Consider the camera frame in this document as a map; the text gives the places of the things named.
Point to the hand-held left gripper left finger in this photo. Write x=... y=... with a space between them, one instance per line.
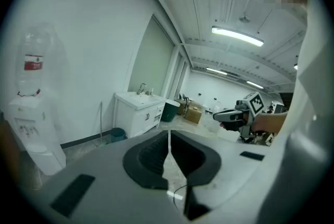
x=104 y=181

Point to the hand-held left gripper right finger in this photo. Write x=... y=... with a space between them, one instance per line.
x=229 y=176

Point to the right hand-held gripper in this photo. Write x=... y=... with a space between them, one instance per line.
x=254 y=104

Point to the person's right forearm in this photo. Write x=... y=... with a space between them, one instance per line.
x=271 y=121

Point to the empty clear water jug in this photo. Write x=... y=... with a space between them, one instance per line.
x=216 y=107

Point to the brown cardboard box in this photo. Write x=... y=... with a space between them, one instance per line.
x=180 y=106
x=194 y=114

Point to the long ceiling light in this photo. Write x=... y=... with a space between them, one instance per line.
x=295 y=66
x=216 y=71
x=255 y=84
x=236 y=35

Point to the small blue bin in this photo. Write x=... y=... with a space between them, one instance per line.
x=118 y=135

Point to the dark green trash bin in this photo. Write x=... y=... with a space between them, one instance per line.
x=169 y=113

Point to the white sink cabinet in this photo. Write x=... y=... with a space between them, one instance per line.
x=135 y=116

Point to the person's white shirt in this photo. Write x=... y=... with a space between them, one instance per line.
x=308 y=113

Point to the small grey bottle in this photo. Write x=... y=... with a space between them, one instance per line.
x=150 y=92

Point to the white water dispenser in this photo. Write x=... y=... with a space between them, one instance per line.
x=34 y=123

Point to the chrome faucet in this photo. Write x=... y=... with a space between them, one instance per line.
x=141 y=87

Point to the grey roller blind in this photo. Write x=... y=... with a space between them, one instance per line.
x=154 y=61

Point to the clear water bottle red label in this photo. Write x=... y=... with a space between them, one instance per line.
x=32 y=61

